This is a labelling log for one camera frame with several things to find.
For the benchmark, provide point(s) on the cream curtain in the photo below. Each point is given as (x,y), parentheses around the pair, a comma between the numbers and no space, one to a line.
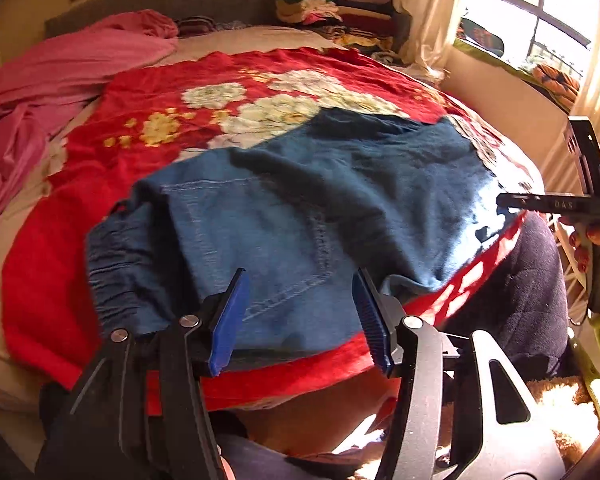
(430,5)

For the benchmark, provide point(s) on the window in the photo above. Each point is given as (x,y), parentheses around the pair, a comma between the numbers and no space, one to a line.
(535,15)

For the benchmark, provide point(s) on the beige bed sheet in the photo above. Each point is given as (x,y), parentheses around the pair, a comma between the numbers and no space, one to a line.
(0,310)

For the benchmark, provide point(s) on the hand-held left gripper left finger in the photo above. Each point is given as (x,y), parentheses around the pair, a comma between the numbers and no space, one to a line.
(230,320)

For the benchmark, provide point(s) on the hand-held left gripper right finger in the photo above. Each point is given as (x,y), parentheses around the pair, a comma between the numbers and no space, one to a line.
(370,320)

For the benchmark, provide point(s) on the person's dark trouser leg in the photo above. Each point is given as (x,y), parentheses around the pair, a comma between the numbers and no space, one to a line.
(520,290)

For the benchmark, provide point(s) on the striped pillow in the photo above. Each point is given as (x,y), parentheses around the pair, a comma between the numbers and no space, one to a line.
(200,26)

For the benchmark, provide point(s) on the stack of folded clothes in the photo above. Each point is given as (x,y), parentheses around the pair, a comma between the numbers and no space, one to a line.
(340,7)

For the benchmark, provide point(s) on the person's right hand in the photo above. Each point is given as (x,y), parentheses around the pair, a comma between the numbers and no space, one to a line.
(580,247)

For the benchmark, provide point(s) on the red floral blanket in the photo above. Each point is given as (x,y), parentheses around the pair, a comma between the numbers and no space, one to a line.
(150,125)

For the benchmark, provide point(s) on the cream fluffy cloth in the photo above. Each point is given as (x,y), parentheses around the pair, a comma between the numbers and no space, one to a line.
(560,405)

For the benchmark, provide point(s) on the blue denim pants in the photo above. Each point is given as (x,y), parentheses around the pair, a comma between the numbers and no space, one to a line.
(300,220)

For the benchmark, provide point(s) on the green windowsill cloth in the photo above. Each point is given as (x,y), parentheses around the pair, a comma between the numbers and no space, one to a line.
(520,72)

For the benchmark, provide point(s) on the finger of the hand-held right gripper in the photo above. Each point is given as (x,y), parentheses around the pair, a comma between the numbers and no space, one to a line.
(587,160)

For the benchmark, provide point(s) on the pink bed sheet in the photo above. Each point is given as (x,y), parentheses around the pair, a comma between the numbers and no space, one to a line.
(45,90)

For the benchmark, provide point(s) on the orange patterned cloth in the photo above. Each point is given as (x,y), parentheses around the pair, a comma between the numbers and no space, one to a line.
(557,82)

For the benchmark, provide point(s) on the dark printed board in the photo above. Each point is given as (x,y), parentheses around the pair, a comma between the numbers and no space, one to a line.
(480,37)

